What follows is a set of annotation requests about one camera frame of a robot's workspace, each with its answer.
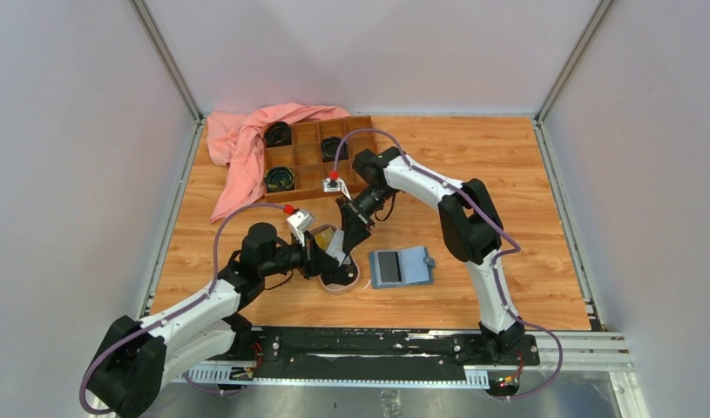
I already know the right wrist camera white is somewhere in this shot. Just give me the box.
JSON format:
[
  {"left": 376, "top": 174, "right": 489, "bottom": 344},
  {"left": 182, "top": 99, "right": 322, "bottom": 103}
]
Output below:
[{"left": 322, "top": 171, "right": 352, "bottom": 199}]

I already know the aluminium frame rail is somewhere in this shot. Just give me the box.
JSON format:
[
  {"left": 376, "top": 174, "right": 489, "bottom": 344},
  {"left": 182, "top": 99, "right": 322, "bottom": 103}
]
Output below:
[{"left": 89, "top": 322, "right": 650, "bottom": 418}]

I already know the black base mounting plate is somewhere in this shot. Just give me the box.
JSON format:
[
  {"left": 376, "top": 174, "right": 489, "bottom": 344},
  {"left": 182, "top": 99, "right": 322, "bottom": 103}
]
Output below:
[{"left": 217, "top": 327, "right": 540, "bottom": 381}]

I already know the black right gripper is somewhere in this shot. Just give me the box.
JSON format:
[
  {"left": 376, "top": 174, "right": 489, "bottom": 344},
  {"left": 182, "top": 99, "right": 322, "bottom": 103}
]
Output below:
[{"left": 336, "top": 185, "right": 398, "bottom": 253}]

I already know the wooden compartment tray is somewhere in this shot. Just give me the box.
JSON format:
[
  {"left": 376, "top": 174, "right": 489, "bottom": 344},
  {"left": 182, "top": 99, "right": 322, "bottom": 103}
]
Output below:
[{"left": 262, "top": 116, "right": 373, "bottom": 203}]

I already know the yellow black credit card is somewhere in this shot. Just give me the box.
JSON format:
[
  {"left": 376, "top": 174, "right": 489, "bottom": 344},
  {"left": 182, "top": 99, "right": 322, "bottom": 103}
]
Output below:
[{"left": 311, "top": 225, "right": 336, "bottom": 250}]

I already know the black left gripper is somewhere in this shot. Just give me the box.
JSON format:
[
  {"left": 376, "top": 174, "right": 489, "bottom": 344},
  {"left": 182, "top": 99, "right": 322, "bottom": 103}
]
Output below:
[{"left": 260, "top": 230, "right": 339, "bottom": 280}]

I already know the dark grey card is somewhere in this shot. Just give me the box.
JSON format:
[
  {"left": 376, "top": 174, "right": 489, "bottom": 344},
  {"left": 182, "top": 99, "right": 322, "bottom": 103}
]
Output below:
[{"left": 375, "top": 251, "right": 402, "bottom": 285}]

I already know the teal leather card holder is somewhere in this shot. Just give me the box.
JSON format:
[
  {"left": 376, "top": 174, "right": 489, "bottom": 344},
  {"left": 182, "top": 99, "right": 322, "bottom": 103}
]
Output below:
[{"left": 369, "top": 246, "right": 436, "bottom": 289}]

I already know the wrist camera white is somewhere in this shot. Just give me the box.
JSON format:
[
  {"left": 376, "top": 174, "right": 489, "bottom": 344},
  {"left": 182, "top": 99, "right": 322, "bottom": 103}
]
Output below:
[
  {"left": 283, "top": 205, "right": 315, "bottom": 246},
  {"left": 322, "top": 171, "right": 352, "bottom": 199}
]

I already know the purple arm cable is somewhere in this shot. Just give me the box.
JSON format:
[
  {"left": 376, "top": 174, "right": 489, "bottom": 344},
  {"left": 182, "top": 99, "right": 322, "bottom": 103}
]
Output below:
[
  {"left": 331, "top": 127, "right": 565, "bottom": 401},
  {"left": 78, "top": 202, "right": 292, "bottom": 416}
]

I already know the pink oval card tray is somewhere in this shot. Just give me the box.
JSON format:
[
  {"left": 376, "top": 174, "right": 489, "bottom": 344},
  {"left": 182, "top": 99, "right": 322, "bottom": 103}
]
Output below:
[{"left": 319, "top": 255, "right": 360, "bottom": 294}]

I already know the pink cloth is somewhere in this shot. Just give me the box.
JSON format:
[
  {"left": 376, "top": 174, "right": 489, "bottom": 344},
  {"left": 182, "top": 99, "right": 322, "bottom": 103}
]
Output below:
[{"left": 206, "top": 102, "right": 350, "bottom": 223}]

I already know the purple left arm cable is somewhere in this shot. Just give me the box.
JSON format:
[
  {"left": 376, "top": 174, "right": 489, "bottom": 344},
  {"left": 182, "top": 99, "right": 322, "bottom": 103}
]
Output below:
[{"left": 78, "top": 202, "right": 292, "bottom": 416}]

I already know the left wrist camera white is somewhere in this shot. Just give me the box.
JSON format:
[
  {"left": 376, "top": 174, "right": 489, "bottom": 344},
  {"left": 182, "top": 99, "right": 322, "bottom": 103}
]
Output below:
[{"left": 283, "top": 205, "right": 315, "bottom": 246}]

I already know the rolled black tie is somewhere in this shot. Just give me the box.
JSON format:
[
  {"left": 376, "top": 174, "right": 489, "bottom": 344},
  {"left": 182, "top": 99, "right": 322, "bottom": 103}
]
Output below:
[{"left": 263, "top": 121, "right": 293, "bottom": 148}]

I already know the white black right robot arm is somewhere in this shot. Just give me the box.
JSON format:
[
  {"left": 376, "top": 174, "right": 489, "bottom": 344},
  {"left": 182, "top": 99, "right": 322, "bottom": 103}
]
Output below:
[{"left": 336, "top": 147, "right": 525, "bottom": 364}]

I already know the rolled dark dotted tie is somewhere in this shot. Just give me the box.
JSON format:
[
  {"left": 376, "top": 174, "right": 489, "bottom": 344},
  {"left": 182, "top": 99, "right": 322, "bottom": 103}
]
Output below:
[{"left": 321, "top": 136, "right": 349, "bottom": 163}]

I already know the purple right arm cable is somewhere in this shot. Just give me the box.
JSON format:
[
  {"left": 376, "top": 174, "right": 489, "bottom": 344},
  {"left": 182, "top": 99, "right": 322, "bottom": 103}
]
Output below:
[{"left": 331, "top": 127, "right": 565, "bottom": 401}]

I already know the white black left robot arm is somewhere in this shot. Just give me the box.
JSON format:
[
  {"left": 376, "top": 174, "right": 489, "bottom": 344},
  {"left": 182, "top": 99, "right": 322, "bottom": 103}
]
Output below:
[{"left": 79, "top": 222, "right": 351, "bottom": 417}]

